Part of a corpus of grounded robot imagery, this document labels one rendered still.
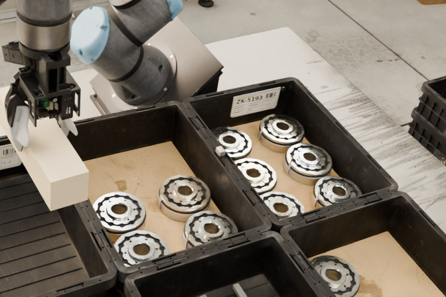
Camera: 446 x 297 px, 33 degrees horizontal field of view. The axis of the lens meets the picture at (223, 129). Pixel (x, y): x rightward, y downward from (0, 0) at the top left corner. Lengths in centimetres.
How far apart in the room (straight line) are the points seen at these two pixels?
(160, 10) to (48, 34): 63
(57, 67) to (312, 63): 128
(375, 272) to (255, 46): 98
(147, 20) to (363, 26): 242
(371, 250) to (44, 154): 69
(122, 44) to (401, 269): 75
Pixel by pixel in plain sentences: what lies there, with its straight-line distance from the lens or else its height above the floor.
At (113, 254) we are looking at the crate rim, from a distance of 128.
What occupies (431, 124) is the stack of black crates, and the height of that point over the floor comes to 49.
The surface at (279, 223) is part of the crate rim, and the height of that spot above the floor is 93.
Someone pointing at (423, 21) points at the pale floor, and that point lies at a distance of 417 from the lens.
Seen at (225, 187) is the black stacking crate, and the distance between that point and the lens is 147.
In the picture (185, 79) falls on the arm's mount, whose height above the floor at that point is 88.
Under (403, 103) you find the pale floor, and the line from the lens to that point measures 346.
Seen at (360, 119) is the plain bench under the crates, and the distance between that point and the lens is 207.
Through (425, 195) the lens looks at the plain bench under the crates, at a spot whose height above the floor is 70.
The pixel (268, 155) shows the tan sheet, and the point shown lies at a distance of 166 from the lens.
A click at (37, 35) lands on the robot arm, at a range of 105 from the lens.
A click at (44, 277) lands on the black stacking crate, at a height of 83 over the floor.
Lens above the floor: 189
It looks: 39 degrees down
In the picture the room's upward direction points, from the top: 11 degrees clockwise
